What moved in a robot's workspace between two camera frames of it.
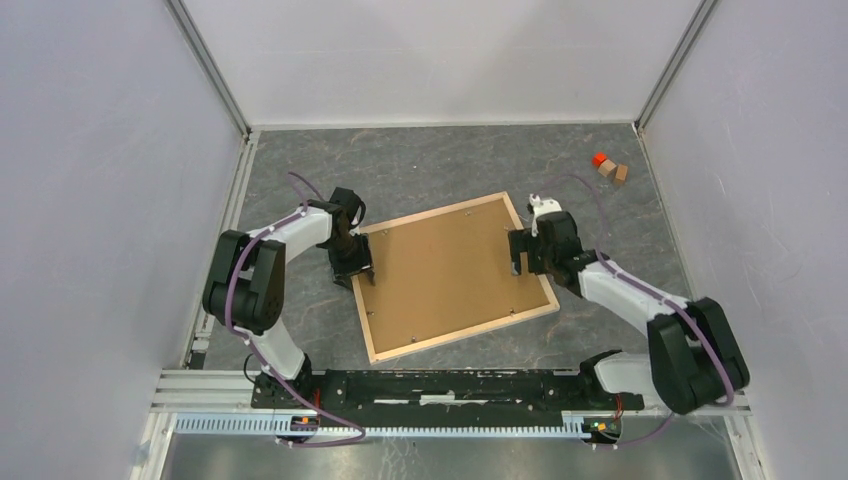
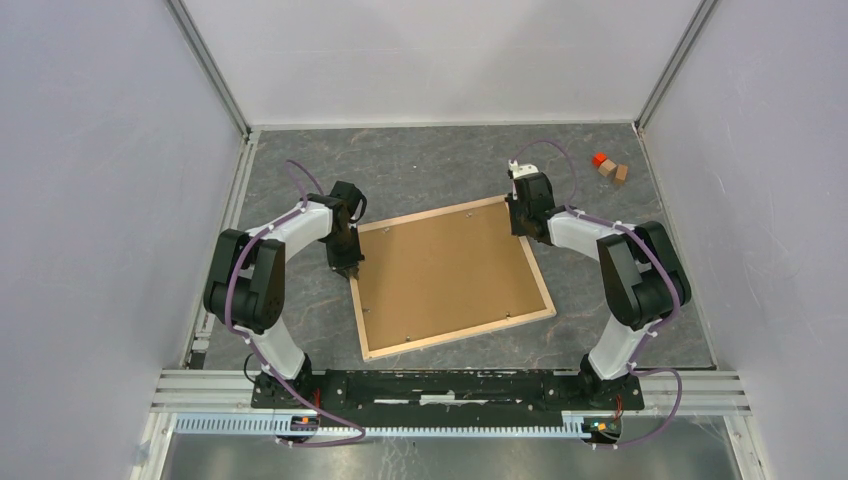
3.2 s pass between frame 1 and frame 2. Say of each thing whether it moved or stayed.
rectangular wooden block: stayed
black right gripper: moved
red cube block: stayed
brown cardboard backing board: stayed
